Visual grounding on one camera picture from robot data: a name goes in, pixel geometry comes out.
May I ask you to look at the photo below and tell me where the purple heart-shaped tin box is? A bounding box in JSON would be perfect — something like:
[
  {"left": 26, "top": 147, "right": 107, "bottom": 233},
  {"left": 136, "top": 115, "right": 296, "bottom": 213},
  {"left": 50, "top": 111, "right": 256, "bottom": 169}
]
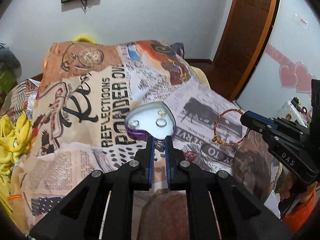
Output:
[{"left": 124, "top": 102, "right": 176, "bottom": 141}]

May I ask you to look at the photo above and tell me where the red gold braided bangle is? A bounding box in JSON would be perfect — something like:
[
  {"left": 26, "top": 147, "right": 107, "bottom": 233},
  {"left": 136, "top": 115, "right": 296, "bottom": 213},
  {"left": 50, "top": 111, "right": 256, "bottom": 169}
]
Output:
[{"left": 211, "top": 108, "right": 246, "bottom": 147}]

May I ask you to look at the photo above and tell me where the white wall label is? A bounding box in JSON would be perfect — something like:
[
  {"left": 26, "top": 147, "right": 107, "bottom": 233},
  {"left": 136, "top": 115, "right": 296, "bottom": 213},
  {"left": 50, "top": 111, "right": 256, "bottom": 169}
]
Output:
[{"left": 295, "top": 14, "right": 309, "bottom": 29}]

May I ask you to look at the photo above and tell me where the yellow cartoon blanket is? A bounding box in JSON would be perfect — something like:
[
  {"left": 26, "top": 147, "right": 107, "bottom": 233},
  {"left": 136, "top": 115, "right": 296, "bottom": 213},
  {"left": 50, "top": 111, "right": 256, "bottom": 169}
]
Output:
[{"left": 0, "top": 33, "right": 99, "bottom": 215}]

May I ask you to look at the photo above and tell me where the orange cloth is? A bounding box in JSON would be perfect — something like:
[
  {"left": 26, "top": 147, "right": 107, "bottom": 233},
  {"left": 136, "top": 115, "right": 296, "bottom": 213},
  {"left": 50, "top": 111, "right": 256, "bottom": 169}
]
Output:
[{"left": 281, "top": 190, "right": 316, "bottom": 235}]

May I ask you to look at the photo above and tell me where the pink heart wall sticker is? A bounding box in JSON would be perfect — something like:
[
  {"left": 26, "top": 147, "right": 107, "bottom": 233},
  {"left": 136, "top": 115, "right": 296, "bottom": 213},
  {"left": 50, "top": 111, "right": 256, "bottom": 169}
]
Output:
[{"left": 265, "top": 44, "right": 316, "bottom": 95}]

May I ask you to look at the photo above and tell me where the red beaded string bracelet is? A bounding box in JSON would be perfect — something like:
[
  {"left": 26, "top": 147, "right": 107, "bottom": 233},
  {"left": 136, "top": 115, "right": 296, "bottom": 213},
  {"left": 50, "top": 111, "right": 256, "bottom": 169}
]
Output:
[{"left": 183, "top": 150, "right": 198, "bottom": 163}]

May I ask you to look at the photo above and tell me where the newspaper print bed cover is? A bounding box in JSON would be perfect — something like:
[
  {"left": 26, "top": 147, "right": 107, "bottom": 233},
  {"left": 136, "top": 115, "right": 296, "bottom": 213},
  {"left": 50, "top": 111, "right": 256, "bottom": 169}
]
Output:
[{"left": 11, "top": 40, "right": 282, "bottom": 233}]

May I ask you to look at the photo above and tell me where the brown wooden door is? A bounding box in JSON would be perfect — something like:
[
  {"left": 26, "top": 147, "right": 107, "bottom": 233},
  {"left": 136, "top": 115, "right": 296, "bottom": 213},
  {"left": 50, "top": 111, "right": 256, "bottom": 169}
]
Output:
[{"left": 190, "top": 0, "right": 283, "bottom": 103}]

